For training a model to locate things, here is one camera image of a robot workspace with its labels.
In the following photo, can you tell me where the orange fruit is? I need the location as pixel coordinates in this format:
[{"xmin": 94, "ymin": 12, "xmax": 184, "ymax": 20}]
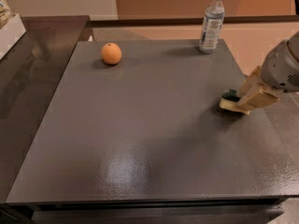
[{"xmin": 101, "ymin": 43, "xmax": 122, "ymax": 65}]

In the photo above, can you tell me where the dark brown side table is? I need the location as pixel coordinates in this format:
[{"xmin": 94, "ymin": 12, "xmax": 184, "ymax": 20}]
[{"xmin": 0, "ymin": 16, "xmax": 93, "ymax": 204}]

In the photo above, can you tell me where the packaged item on box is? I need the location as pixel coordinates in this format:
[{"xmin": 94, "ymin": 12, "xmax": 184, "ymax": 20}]
[{"xmin": 0, "ymin": 0, "xmax": 11, "ymax": 29}]

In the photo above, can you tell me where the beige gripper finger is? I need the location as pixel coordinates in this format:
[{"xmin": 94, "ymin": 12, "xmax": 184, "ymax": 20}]
[
  {"xmin": 237, "ymin": 66, "xmax": 262, "ymax": 97},
  {"xmin": 237, "ymin": 84, "xmax": 280, "ymax": 110}
]

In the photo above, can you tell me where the white box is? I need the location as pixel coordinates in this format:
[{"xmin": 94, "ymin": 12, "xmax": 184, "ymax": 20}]
[{"xmin": 0, "ymin": 14, "xmax": 26, "ymax": 60}]

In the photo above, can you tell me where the green and yellow sponge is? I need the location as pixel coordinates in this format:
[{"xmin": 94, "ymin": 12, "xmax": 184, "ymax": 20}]
[{"xmin": 219, "ymin": 90, "xmax": 250, "ymax": 115}]

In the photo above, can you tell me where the clear plastic water bottle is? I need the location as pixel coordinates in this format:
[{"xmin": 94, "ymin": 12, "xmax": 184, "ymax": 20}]
[{"xmin": 199, "ymin": 0, "xmax": 225, "ymax": 53}]

